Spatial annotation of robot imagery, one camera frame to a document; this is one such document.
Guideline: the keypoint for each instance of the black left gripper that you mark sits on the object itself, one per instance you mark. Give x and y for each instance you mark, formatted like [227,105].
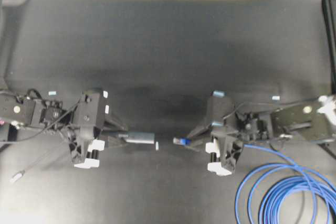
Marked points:
[88,119]

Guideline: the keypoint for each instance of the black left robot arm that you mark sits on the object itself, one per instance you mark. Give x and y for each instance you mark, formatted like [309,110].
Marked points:
[32,112]

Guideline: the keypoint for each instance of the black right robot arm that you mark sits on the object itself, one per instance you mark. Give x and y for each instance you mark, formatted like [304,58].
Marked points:
[312,119]

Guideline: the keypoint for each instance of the black frame rail right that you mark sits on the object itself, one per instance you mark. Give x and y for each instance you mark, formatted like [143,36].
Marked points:
[328,8]

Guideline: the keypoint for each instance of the black table mat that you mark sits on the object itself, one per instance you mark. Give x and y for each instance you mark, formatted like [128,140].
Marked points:
[159,61]

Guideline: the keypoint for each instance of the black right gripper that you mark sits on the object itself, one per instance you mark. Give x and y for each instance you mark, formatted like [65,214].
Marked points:
[221,123]

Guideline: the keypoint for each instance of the grey USB LAN hub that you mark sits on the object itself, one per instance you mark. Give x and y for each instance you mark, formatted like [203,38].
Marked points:
[139,138]

